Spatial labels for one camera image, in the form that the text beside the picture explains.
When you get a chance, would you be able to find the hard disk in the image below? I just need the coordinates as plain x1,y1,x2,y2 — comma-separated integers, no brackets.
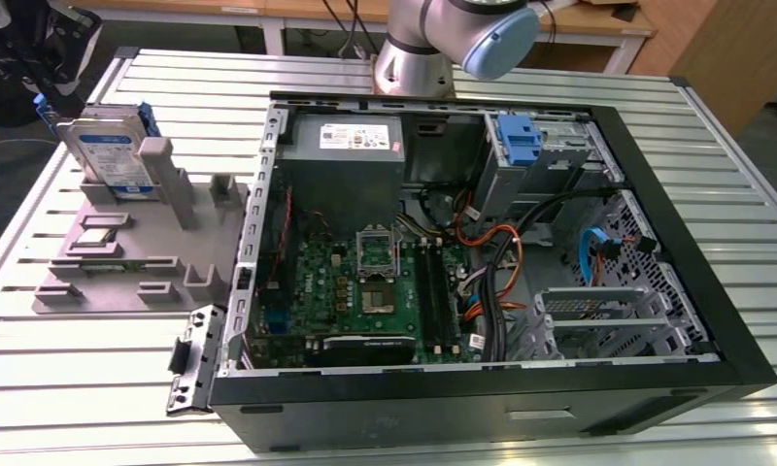
32,94,163,195

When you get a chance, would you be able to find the blue data wire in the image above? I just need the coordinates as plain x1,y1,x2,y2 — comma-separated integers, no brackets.
579,225,624,288

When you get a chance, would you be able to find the metal disk bay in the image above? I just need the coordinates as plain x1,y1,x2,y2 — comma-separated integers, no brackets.
508,284,718,363

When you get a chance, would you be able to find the grey parts rack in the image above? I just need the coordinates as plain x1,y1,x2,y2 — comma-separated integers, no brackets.
31,137,252,316

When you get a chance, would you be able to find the grey power supply unit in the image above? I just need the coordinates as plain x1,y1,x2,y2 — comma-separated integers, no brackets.
275,112,408,230

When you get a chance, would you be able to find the metal socket cover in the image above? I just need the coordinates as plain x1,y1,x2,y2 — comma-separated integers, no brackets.
354,226,406,284

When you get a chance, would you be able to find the blue expansion slot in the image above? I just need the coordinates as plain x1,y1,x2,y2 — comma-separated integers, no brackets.
263,309,292,337

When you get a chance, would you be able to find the green motherboard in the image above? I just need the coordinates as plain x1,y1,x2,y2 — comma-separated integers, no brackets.
251,225,488,366

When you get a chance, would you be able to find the CPU socket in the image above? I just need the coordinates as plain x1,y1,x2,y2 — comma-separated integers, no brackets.
360,283,408,317

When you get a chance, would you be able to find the blue plastic drive latch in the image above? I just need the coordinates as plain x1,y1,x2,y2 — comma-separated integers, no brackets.
496,114,544,167

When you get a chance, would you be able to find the metal optical drive cage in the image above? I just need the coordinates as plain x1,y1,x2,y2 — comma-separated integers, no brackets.
476,112,624,225

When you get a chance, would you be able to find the black RAM slot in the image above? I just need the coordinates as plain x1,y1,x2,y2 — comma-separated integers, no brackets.
416,237,444,355
434,237,463,354

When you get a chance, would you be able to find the black graphics card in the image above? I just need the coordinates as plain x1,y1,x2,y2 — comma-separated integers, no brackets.
302,331,422,369

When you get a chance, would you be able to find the black PC case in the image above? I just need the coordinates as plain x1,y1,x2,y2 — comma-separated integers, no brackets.
164,89,777,455

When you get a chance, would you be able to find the wooden cabinet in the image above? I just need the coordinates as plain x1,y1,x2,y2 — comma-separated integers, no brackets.
627,0,777,141

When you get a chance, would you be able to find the red black twisted wire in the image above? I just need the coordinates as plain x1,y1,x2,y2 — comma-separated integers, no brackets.
266,186,298,292

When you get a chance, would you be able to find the yellow wire bundle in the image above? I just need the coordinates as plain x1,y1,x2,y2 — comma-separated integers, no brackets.
395,212,446,240

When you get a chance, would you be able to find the metal card retention bracket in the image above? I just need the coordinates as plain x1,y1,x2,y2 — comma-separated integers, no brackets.
164,303,230,418

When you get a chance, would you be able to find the wooden desk white frame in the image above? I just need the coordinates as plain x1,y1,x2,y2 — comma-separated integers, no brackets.
87,0,662,75

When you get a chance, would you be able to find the orange wire bundle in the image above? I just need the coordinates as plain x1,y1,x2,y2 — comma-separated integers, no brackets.
454,221,527,324

